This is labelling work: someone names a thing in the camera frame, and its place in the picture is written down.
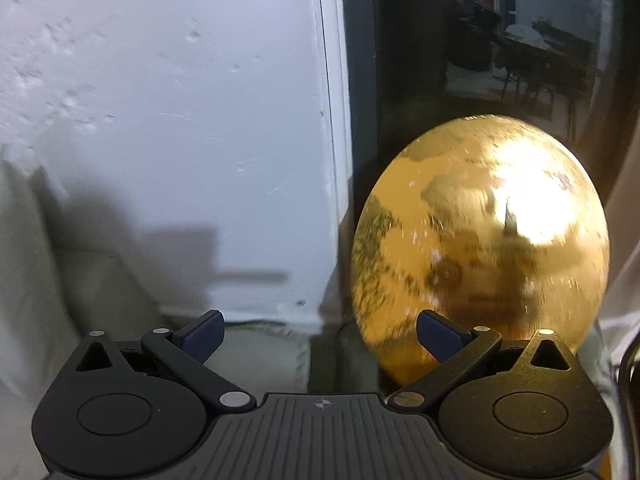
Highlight round gold box lid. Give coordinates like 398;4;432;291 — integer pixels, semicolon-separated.
350;113;612;387

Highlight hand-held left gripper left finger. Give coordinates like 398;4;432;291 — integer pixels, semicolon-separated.
75;309;257;413

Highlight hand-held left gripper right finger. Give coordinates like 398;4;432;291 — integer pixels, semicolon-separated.
387;309;576;413

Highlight grey pillow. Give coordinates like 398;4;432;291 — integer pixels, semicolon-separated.
0;157;68;480

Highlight black cable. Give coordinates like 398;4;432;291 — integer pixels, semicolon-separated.
616;341;640;408

